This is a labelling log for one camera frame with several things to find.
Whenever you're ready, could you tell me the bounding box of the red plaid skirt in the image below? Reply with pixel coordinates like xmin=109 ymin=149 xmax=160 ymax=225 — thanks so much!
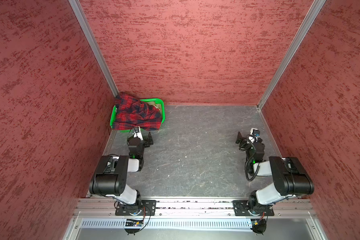
xmin=112 ymin=92 xmax=163 ymax=132

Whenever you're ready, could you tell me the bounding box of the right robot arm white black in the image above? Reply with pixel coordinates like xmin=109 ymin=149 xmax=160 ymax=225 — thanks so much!
xmin=233 ymin=129 xmax=315 ymax=217

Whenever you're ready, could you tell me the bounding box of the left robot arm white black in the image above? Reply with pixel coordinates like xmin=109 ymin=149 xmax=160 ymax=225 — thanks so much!
xmin=89 ymin=132 xmax=154 ymax=216

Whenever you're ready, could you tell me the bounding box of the olive green garment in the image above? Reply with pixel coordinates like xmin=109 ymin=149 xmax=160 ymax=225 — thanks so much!
xmin=147 ymin=101 xmax=162 ymax=111

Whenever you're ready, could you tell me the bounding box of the green plastic basket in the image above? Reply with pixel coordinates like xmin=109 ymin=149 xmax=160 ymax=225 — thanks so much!
xmin=109 ymin=98 xmax=166 ymax=132

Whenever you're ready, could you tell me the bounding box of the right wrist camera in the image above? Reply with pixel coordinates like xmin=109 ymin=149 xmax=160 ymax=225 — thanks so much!
xmin=250 ymin=128 xmax=263 ymax=143

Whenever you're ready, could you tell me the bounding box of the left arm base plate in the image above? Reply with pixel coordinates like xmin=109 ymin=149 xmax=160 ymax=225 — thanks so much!
xmin=115 ymin=200 xmax=157 ymax=217

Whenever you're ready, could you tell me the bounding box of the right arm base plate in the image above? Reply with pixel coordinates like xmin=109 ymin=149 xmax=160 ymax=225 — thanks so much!
xmin=232 ymin=200 xmax=275 ymax=217

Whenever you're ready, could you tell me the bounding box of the aluminium front rail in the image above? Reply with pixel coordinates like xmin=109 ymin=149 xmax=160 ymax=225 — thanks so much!
xmin=73 ymin=197 xmax=318 ymax=219

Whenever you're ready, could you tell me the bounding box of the slotted cable duct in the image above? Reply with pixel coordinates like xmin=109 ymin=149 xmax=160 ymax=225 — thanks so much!
xmin=80 ymin=218 xmax=252 ymax=231

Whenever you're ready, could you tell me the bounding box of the right aluminium corner post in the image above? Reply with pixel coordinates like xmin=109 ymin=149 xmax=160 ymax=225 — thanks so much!
xmin=257 ymin=0 xmax=326 ymax=112

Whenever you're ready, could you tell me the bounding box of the aluminium corner post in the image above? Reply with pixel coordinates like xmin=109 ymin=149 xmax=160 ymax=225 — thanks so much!
xmin=257 ymin=0 xmax=326 ymax=112
xmin=69 ymin=0 xmax=119 ymax=97

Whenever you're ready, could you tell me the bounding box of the left aluminium corner post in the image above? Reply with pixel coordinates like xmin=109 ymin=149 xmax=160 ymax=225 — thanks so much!
xmin=69 ymin=0 xmax=119 ymax=97

